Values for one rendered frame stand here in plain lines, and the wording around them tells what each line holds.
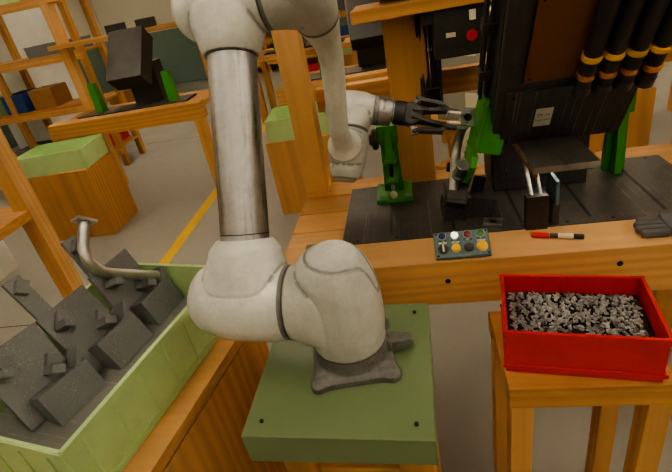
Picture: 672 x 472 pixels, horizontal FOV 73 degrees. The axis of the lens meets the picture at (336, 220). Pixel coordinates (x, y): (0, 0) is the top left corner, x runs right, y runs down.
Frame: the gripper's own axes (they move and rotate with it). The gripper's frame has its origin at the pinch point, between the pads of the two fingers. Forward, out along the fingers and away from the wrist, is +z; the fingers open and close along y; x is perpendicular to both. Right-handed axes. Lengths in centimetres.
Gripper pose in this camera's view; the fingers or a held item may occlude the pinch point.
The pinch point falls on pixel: (458, 120)
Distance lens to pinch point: 150.0
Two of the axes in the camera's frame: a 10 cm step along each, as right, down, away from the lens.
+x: 0.2, 2.7, 9.6
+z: 9.9, 1.3, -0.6
